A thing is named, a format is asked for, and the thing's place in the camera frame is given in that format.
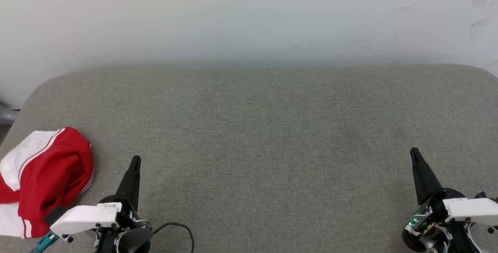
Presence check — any teal cable connector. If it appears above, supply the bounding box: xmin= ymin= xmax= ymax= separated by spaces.
xmin=30 ymin=231 xmax=60 ymax=253

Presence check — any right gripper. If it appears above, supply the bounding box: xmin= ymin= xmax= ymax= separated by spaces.
xmin=402 ymin=147 xmax=484 ymax=253

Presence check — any thin black cable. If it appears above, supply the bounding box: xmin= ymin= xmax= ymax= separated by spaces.
xmin=153 ymin=222 xmax=195 ymax=253

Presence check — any grey fabric sofa cushion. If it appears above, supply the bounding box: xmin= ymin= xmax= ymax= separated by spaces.
xmin=0 ymin=64 xmax=498 ymax=253

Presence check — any red white basketball jersey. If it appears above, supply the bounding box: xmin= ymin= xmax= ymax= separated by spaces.
xmin=0 ymin=127 xmax=95 ymax=239

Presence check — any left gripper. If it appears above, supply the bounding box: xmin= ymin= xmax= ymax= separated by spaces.
xmin=95 ymin=155 xmax=154 ymax=253

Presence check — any grey metal pipe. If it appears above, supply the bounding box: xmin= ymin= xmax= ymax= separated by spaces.
xmin=0 ymin=102 xmax=21 ymax=126

